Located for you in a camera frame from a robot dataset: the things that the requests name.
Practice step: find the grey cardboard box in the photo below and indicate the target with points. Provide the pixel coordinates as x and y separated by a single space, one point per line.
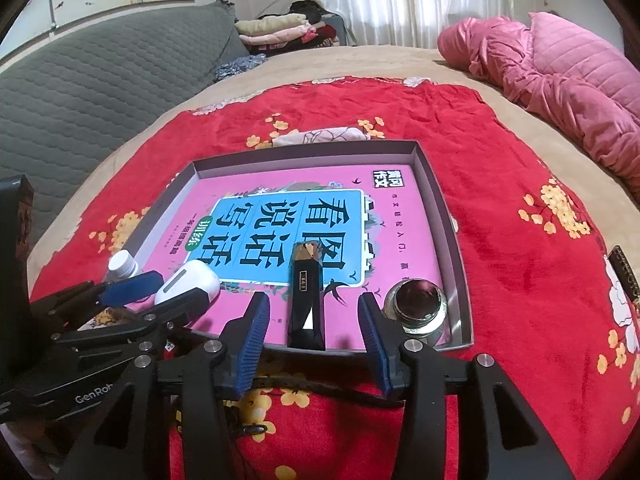
445 240

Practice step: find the blue patterned cloth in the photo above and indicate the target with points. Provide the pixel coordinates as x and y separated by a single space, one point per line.
240 65

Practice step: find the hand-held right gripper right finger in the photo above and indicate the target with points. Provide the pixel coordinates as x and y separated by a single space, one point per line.
375 345

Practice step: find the red floral blanket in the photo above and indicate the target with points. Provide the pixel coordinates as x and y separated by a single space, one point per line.
525 285

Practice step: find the grey quilted headboard cover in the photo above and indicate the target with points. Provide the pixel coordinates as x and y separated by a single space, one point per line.
100 95

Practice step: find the white curtain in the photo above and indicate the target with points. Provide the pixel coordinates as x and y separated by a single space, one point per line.
415 5

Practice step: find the beige bedsheet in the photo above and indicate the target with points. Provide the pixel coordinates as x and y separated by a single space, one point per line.
350 60

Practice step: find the black yellow wristwatch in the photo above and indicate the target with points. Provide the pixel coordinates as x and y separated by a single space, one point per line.
310 394

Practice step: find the small white bottle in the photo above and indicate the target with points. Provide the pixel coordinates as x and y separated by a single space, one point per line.
122 264

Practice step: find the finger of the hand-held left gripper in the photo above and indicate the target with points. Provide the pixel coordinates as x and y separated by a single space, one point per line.
165 317
130 282

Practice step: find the white earbuds case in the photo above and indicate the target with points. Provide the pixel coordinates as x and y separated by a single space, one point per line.
190 280

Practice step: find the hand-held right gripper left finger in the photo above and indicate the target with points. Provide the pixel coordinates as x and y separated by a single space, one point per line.
252 345

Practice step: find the pink book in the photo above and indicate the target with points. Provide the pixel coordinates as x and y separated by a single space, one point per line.
320 190

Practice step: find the pile of folded clothes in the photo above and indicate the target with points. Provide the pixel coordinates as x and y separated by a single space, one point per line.
272 27

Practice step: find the pink quilt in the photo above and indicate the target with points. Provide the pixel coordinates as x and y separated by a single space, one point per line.
565 75

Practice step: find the small glass jar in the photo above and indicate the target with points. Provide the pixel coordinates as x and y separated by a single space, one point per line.
415 305

